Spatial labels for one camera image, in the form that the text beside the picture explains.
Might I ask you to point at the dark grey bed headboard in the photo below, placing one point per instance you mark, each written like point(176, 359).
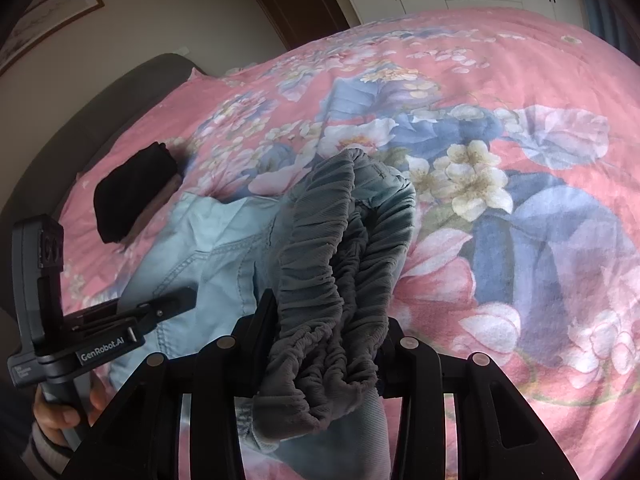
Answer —
point(100, 105)

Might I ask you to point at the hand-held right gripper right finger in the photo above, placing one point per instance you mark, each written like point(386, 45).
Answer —
point(395, 360)

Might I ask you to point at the light blue denim pants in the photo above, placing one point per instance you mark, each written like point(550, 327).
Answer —
point(320, 260)

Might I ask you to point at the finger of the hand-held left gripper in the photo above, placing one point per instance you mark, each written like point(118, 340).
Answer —
point(170, 302)

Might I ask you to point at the blue curtain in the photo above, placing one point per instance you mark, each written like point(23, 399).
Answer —
point(600, 15)

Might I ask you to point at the framed wall picture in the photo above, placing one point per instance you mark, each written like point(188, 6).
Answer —
point(45, 20)

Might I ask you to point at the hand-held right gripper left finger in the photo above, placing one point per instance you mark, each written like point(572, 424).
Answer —
point(264, 330)

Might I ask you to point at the person's left hand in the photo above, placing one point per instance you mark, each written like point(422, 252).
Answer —
point(60, 417)

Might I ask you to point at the black cloth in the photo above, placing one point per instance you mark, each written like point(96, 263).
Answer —
point(135, 190)

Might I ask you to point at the pink floral blanket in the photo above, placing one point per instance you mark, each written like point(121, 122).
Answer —
point(500, 85)

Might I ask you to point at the person's left forearm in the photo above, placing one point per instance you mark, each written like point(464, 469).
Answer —
point(45, 455)

